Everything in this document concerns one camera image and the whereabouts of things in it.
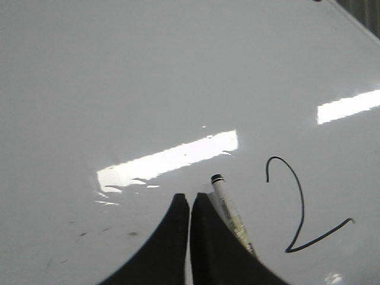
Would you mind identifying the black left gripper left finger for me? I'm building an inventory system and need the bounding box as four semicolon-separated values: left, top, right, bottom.
101;194;189;284

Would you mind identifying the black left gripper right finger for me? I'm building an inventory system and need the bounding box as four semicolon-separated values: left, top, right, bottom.
189;193;286;285

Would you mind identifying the black whiteboard marker with magnet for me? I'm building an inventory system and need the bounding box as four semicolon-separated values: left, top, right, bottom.
211;174;257;258

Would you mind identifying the white whiteboard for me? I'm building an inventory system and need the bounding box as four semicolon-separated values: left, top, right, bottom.
1;1;379;284

